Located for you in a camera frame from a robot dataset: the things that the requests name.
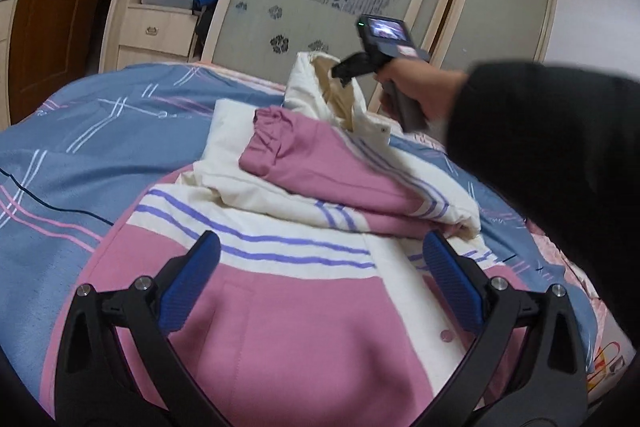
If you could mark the camera with screen on gripper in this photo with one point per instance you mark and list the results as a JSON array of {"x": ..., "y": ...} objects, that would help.
[{"x": 384, "y": 39}]

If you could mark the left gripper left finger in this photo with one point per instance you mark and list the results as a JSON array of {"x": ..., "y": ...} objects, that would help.
[{"x": 116, "y": 365}]

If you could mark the beige cabinet with bookshelf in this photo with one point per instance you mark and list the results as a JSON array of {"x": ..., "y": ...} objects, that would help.
[{"x": 7, "y": 9}]

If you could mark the black sleeved right forearm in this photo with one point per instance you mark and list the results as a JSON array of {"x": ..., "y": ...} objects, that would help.
[{"x": 562, "y": 144}]

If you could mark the pink and white hooded jacket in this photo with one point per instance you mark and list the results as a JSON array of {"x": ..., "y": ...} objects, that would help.
[{"x": 321, "y": 145}]

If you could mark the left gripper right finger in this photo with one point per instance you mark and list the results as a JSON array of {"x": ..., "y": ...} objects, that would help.
[{"x": 547, "y": 386}]

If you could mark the beige wardrobe frame with drawers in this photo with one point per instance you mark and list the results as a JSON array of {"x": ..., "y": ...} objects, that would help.
[{"x": 137, "y": 33}]

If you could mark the person's right hand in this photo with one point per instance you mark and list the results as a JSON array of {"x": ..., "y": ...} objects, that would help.
[{"x": 436, "y": 90}]

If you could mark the blue plaid bed sheet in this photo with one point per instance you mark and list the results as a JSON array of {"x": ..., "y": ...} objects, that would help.
[{"x": 75, "y": 146}]

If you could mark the frosted sliding wardrobe door right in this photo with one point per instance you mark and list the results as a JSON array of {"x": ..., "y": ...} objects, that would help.
[{"x": 473, "y": 31}]

